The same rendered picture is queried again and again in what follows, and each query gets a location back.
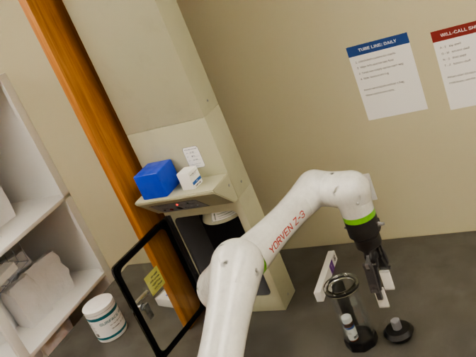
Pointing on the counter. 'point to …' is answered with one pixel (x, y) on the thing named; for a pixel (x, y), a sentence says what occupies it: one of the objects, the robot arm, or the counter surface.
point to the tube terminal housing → (173, 153)
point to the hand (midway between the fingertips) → (384, 290)
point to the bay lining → (206, 237)
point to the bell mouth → (219, 217)
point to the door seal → (134, 300)
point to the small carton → (189, 178)
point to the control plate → (179, 205)
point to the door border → (129, 298)
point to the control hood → (217, 193)
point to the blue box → (156, 179)
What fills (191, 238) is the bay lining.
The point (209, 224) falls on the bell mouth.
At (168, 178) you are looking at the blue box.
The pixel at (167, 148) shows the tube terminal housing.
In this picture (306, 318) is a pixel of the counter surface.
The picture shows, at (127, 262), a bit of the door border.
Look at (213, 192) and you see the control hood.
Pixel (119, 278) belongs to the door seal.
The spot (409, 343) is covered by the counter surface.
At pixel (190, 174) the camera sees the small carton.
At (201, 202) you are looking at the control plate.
